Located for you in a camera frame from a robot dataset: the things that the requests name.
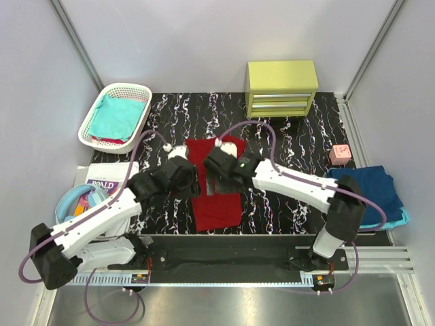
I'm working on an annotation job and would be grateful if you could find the light blue shirt under pile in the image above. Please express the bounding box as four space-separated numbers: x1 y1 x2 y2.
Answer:
360 207 410 232

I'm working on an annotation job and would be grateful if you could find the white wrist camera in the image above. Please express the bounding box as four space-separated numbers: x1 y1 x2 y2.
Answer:
168 145 188 160
220 142 238 158

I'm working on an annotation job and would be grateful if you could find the aluminium frame post right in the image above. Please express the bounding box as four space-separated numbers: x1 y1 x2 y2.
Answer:
343 0 408 101

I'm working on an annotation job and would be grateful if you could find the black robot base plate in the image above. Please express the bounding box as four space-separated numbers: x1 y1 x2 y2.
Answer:
109 235 349 286

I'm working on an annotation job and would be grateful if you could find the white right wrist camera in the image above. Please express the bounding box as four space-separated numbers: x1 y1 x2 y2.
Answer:
220 142 238 158

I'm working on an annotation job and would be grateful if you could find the blue t shirt pile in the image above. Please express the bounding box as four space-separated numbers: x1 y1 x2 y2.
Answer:
325 166 404 222

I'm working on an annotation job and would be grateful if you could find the aluminium frame post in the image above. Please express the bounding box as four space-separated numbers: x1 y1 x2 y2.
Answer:
48 0 105 91
343 0 408 101

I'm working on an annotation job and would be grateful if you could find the yellow green drawer cabinet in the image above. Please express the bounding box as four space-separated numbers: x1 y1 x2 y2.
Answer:
245 60 319 117

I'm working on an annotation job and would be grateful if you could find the colourful Roald Dahl book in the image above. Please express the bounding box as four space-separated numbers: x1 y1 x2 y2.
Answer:
73 179 120 217

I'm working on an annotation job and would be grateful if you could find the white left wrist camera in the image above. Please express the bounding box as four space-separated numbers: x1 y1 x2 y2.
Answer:
168 145 188 160

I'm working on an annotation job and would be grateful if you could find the pink folded shirt in basket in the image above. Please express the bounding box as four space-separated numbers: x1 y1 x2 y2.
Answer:
91 136 130 145

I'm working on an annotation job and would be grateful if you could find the aluminium frame post left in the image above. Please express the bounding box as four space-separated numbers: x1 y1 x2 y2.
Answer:
48 0 105 91

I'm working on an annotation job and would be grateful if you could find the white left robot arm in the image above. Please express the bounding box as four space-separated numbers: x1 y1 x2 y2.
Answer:
27 156 197 290

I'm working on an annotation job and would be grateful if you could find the red t shirt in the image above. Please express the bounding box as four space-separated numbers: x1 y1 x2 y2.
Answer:
186 139 242 232

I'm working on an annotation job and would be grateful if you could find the teal folded t shirt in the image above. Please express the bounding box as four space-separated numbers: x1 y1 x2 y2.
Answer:
88 95 146 139

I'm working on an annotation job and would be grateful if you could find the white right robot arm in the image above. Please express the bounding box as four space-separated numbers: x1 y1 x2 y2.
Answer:
203 146 366 270

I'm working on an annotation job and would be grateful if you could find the pink cube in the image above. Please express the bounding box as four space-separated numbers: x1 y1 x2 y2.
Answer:
329 144 352 166

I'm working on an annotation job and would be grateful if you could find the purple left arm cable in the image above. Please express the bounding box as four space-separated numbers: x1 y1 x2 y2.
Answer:
18 130 173 285

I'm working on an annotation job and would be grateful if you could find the white plastic laundry basket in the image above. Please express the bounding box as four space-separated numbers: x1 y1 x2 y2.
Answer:
78 83 152 154

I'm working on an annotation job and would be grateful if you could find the light blue ring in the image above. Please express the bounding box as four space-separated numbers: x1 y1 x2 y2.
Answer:
54 183 109 227

